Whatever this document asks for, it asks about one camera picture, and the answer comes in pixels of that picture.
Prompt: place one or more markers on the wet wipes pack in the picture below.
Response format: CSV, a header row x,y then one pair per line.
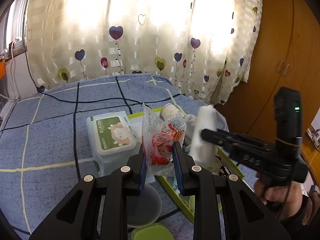
x,y
112,141

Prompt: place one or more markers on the orange plastic basket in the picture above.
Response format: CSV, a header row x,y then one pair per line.
x,y
2,69

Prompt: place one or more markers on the wooden wardrobe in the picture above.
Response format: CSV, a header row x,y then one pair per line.
x,y
286,54

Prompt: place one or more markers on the white cloth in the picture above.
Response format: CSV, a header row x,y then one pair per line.
x,y
200,129

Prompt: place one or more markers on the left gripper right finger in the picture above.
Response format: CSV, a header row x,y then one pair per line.
x,y
225,207

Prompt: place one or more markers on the black white striped sock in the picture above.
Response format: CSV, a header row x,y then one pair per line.
x,y
219,168

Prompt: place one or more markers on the heart pattern curtain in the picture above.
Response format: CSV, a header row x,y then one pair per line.
x,y
204,47

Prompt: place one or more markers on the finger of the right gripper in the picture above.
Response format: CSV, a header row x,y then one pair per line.
x,y
255,154
230,136

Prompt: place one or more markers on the grey sock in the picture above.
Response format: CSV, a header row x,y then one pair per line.
x,y
191,131

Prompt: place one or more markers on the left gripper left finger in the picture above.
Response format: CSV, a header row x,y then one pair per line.
x,y
96,208

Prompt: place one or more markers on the clear plastic cup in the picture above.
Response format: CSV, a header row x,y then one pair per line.
x,y
145,209

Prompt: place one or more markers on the person's right hand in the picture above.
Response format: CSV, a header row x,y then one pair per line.
x,y
291,196

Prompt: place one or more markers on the white red-striped sock roll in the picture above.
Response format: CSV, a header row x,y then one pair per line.
x,y
168,111

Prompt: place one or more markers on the clear bag red candies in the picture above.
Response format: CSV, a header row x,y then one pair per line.
x,y
158,138

